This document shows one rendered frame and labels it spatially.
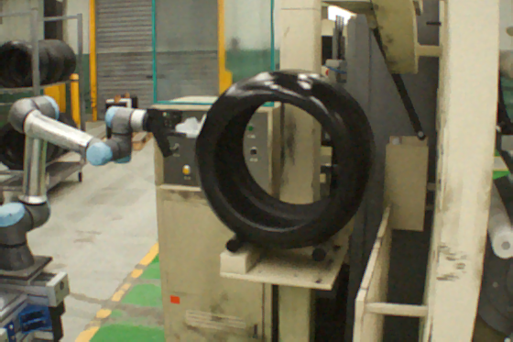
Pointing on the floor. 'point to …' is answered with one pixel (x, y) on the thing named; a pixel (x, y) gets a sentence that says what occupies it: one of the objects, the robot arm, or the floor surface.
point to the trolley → (53, 66)
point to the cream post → (299, 124)
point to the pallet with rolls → (128, 108)
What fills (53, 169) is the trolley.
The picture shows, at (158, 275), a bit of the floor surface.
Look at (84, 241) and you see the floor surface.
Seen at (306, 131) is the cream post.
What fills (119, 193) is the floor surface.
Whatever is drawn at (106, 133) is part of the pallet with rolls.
